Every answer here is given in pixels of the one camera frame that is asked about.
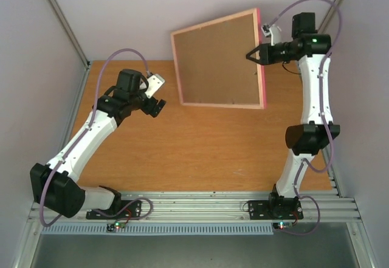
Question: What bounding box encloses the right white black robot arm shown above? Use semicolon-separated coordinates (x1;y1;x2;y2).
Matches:
246;13;340;220

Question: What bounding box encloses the left aluminium corner post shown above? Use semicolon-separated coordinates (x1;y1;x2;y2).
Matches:
47;0;90;69

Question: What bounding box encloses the pink wooden picture frame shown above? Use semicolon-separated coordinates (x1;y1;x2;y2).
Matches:
170;7;268;110

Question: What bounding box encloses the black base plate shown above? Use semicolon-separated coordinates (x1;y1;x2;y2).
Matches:
248;198;304;221
86;200;142;220

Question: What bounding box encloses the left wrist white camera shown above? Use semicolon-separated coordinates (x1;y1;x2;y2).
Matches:
145;74;165;98

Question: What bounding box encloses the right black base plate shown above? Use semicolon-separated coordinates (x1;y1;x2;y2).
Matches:
248;198;304;221

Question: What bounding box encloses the left small circuit board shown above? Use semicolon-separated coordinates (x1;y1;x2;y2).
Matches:
106;222;126;232

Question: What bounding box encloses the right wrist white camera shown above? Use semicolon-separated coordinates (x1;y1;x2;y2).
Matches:
261;24;281;46

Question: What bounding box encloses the right small circuit board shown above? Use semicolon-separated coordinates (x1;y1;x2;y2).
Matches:
273;221;294;230

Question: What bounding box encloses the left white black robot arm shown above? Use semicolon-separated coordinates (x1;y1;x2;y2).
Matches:
30;69;166;218

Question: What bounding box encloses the grey slotted cable duct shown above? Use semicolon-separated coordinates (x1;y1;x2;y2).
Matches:
41;222;274;236

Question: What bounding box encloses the brown cardboard backing board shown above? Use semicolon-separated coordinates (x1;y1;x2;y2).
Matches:
171;9;266;109

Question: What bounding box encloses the aluminium front rail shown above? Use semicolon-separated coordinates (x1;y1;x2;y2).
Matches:
27;190;362;222

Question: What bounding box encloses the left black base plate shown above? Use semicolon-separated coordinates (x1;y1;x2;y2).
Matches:
86;200;142;220

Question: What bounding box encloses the wrist white camera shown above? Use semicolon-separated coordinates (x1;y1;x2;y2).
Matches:
145;74;165;98
261;24;281;46

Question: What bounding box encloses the small circuit board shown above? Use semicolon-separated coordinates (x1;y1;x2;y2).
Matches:
106;222;126;232
273;221;294;230

